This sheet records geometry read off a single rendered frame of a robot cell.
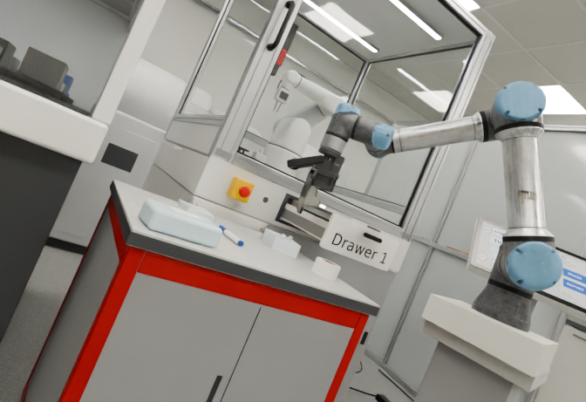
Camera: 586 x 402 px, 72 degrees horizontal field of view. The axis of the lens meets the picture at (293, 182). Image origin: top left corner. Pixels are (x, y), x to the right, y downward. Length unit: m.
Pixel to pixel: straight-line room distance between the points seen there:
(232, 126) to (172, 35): 3.33
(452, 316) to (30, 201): 1.10
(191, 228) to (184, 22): 4.02
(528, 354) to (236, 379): 0.67
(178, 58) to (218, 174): 3.33
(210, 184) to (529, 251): 0.95
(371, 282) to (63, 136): 1.34
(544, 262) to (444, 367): 0.39
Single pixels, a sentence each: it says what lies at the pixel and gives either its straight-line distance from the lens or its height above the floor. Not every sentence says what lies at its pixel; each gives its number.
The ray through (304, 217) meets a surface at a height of 0.88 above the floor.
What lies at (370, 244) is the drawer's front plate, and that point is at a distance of 1.33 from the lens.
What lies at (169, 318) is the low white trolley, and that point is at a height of 0.62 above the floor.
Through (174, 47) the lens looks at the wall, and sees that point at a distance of 4.66.
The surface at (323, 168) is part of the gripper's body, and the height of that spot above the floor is 1.04.
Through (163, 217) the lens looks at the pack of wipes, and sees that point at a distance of 0.79.
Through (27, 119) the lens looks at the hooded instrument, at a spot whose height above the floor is 0.85.
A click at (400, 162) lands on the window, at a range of 1.82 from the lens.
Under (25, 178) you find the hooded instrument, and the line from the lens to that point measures 1.17.
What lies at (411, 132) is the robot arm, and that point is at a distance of 1.33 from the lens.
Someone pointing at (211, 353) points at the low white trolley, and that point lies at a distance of 0.90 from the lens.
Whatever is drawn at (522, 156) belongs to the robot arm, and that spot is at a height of 1.25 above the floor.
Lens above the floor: 0.92
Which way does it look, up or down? 2 degrees up
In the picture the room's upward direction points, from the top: 23 degrees clockwise
